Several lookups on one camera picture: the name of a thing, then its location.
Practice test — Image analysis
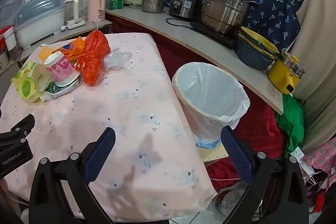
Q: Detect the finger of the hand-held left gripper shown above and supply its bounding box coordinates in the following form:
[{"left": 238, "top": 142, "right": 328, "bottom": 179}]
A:
[{"left": 0, "top": 114, "right": 36, "bottom": 147}]

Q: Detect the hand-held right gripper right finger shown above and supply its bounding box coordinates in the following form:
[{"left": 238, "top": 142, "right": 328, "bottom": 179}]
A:
[{"left": 220, "top": 126, "right": 309, "bottom": 224}]

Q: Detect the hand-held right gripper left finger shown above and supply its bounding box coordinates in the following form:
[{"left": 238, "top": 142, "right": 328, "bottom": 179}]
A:
[{"left": 29, "top": 127, "right": 116, "bottom": 224}]

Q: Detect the green wet wipe packet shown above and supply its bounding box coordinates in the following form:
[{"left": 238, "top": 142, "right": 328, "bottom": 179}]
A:
[{"left": 11, "top": 61, "right": 53, "bottom": 103}]

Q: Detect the pink floral paper cup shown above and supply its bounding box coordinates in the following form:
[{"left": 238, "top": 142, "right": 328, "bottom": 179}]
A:
[{"left": 43, "top": 51, "right": 81, "bottom": 87}]

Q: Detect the trash bin with white liner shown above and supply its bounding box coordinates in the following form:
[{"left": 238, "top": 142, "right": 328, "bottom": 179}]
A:
[{"left": 172, "top": 62, "right": 250, "bottom": 148}]

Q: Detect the clear plastic bag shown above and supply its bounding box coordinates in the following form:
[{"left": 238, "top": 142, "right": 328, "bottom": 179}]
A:
[{"left": 104, "top": 48, "right": 133, "bottom": 69}]

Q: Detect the orange plastic bag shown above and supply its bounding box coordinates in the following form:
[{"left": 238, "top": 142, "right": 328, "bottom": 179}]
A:
[{"left": 76, "top": 30, "right": 111, "bottom": 86}]

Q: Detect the red cloth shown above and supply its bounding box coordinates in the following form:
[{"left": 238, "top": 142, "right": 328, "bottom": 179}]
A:
[{"left": 105, "top": 14, "right": 289, "bottom": 188}]

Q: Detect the pink printed tablecloth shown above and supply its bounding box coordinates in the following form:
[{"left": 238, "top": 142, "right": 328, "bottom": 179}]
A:
[{"left": 0, "top": 32, "right": 218, "bottom": 223}]

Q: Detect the clear plastic bottle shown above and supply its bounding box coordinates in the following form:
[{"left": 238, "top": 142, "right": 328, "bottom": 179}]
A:
[{"left": 210, "top": 183, "right": 252, "bottom": 216}]

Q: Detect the green cloth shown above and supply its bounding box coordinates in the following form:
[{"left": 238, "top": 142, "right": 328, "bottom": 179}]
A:
[{"left": 278, "top": 94, "right": 305, "bottom": 156}]

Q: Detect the red plastic basin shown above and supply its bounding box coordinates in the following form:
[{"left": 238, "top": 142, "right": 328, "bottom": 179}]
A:
[{"left": 0, "top": 25, "right": 13, "bottom": 55}]

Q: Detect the white tumbler dark base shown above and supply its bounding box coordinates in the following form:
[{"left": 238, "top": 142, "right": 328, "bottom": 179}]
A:
[{"left": 5, "top": 26, "right": 24, "bottom": 60}]

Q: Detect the pink pineapple print cloth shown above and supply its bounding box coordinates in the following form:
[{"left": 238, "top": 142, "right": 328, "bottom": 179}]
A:
[{"left": 302, "top": 135, "right": 336, "bottom": 188}]

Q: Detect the yellow electric pot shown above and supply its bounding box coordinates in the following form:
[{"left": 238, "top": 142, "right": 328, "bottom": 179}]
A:
[{"left": 268, "top": 49, "right": 306, "bottom": 94}]

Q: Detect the blue basin yellow rim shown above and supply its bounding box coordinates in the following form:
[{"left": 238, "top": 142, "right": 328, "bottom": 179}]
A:
[
  {"left": 236, "top": 32, "right": 279, "bottom": 59},
  {"left": 238, "top": 26, "right": 280, "bottom": 55},
  {"left": 234, "top": 38, "right": 277, "bottom": 72}
]

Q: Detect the white dish drainer grey lid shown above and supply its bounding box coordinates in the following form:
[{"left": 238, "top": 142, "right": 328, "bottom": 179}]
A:
[{"left": 14, "top": 0, "right": 66, "bottom": 50}]

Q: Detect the black induction cooktop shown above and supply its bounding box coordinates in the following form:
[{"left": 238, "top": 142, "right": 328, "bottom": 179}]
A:
[{"left": 189, "top": 21, "right": 237, "bottom": 50}]

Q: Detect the beige curtain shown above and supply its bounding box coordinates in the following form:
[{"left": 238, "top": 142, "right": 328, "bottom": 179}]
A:
[{"left": 286, "top": 0, "right": 336, "bottom": 153}]

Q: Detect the pink electric kettle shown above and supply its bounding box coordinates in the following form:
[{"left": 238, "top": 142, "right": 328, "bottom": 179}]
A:
[{"left": 87, "top": 0, "right": 107, "bottom": 23}]

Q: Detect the large steel steamer pot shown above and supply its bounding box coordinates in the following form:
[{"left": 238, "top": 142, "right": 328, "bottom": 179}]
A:
[{"left": 201, "top": 0, "right": 260, "bottom": 35}]

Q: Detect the navy printed cloth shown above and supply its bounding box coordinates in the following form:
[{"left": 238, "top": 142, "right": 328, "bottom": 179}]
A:
[{"left": 154, "top": 0, "right": 302, "bottom": 50}]

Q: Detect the small steel pot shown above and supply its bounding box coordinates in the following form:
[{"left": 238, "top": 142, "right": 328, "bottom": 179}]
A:
[{"left": 141, "top": 0, "right": 166, "bottom": 14}]

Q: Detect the steel rice cooker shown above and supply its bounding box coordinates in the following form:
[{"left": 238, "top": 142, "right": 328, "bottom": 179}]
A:
[{"left": 168, "top": 0, "right": 202, "bottom": 21}]

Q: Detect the glass kettle white handle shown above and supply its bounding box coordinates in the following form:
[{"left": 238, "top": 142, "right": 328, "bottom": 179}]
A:
[{"left": 63, "top": 0, "right": 87, "bottom": 30}]

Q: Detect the black power cable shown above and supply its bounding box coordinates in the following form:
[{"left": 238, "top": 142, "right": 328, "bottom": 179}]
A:
[{"left": 166, "top": 18, "right": 192, "bottom": 30}]

